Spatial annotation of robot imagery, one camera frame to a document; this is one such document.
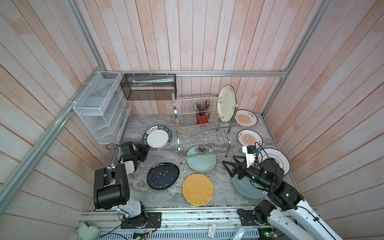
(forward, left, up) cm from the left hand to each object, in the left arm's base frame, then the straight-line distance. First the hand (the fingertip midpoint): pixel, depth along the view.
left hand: (151, 146), depth 94 cm
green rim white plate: (+7, -3, -1) cm, 8 cm away
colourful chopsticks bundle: (+29, -35, +5) cm, 46 cm away
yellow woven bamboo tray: (-25, -29, -7) cm, 39 cm away
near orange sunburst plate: (+13, -67, -7) cm, 69 cm away
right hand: (-18, -43, +17) cm, 49 cm away
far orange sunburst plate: (+31, -70, -6) cm, 77 cm away
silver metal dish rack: (+18, -32, -7) cm, 37 cm away
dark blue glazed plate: (-16, -8, -8) cm, 20 cm away
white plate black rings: (-5, -84, -6) cm, 85 cm away
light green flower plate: (-8, -33, -7) cm, 35 cm away
